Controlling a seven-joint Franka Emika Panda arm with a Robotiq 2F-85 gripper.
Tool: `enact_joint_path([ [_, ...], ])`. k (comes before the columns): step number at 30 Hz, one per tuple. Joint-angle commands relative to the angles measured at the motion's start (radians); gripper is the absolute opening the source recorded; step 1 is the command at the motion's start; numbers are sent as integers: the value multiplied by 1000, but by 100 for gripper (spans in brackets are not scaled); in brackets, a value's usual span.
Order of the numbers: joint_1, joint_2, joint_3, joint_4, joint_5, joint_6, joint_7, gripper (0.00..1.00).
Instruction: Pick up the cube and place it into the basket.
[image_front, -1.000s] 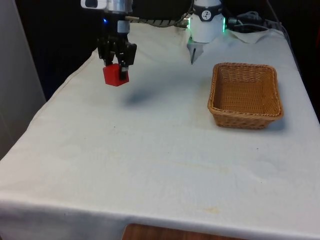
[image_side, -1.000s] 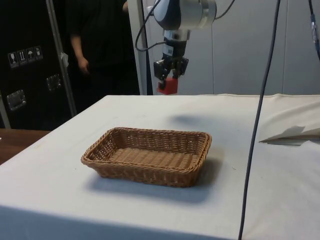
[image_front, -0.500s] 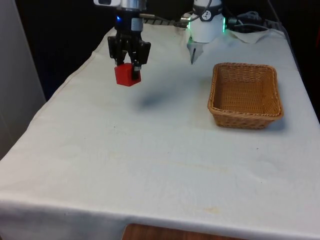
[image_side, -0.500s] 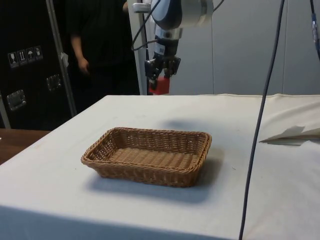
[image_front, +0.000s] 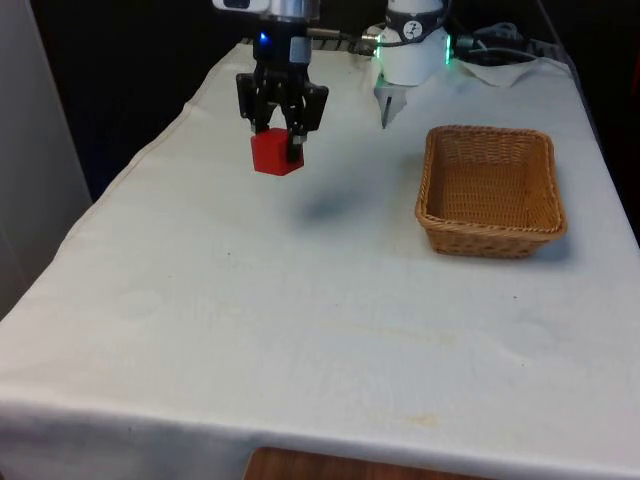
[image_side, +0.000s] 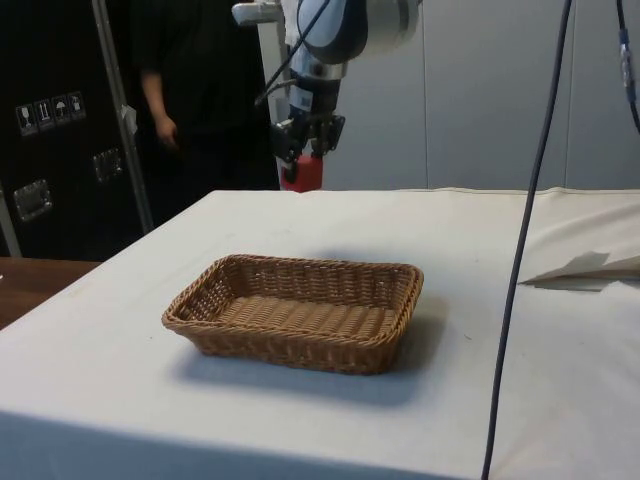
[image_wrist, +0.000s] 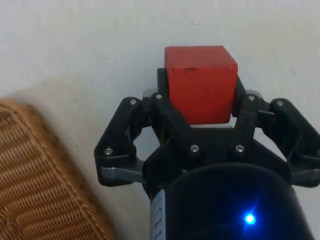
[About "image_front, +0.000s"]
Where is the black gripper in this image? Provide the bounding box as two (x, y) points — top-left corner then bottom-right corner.
(235, 21), (330, 164)

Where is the red cube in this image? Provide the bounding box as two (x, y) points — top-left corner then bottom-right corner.
(249, 127), (306, 177)

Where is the brown wicker basket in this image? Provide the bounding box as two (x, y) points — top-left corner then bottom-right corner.
(414, 124), (570, 260)

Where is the black cable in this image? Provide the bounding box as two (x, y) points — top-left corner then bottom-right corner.
(306, 28), (384, 53)

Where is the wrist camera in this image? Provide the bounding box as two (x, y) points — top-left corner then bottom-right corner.
(211, 0), (321, 25)

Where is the grey cable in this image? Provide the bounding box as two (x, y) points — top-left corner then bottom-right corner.
(452, 22), (526, 55)

